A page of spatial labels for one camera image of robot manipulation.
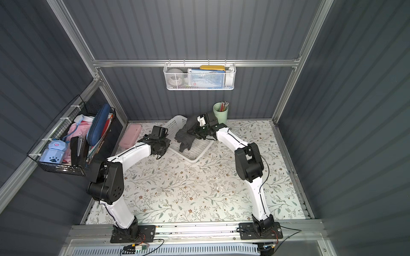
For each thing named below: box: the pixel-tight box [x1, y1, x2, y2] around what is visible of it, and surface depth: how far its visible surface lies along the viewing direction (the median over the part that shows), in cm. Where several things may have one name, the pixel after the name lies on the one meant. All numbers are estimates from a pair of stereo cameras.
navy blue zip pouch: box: [86, 102, 111, 147], surface depth 67 cm
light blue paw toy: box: [39, 139, 67, 165], surface depth 61 cm
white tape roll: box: [166, 68, 185, 88], surface depth 88 cm
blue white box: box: [187, 68, 226, 90], surface depth 88 cm
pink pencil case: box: [119, 123, 143, 149], surface depth 111 cm
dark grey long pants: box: [174, 115, 199, 153], surface depth 93 cm
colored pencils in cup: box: [219, 100, 230, 112], surface depth 110 cm
